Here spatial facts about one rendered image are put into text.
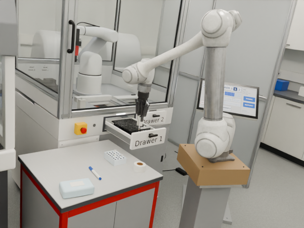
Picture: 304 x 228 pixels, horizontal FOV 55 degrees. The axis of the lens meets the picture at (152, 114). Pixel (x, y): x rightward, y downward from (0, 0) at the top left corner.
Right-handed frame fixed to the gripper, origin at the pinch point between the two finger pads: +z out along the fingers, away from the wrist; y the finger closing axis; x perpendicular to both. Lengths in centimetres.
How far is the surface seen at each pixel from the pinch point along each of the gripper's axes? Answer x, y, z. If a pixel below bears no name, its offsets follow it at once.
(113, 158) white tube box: 26.5, -11.1, 17.4
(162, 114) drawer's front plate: -42.3, 21.4, 6.3
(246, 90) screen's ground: -109, -10, -20
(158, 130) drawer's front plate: -8.1, -10.7, 4.5
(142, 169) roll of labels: 18.5, -28.7, 18.1
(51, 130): 46, 33, 13
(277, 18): -167, 6, -86
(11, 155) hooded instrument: 82, -2, 8
